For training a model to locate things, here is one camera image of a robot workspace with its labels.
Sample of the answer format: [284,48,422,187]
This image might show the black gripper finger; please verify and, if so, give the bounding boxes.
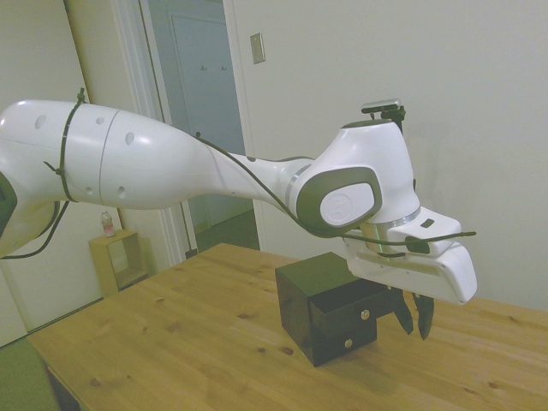
[387,288,414,336]
[413,294,436,342]

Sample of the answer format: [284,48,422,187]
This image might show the wooden cube shelf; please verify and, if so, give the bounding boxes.
[88,229,149,297]

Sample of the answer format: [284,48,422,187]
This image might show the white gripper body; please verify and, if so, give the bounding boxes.
[342,207,479,307]

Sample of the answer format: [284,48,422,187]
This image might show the black drawer with silver knob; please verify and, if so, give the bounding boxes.
[313,327,378,369]
[307,282,400,342]

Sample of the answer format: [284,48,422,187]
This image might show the metal light switch plate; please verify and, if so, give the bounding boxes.
[249,33,267,66]

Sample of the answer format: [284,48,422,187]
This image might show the white door frame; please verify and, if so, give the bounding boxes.
[110,0,269,275]

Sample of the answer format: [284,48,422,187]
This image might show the grey-blue panel door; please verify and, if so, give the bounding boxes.
[170,11,254,235]

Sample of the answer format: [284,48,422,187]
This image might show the small bottle with red label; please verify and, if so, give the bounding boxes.
[99,210,116,238]

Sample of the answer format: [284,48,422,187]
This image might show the black strap around arm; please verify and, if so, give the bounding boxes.
[43,87,86,203]

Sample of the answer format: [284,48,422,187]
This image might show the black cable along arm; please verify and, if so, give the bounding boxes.
[0,131,478,260]

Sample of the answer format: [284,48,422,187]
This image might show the black two-drawer cabinet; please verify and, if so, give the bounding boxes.
[275,251,378,369]

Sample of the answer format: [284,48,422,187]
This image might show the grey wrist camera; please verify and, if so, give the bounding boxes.
[360,98,406,126]

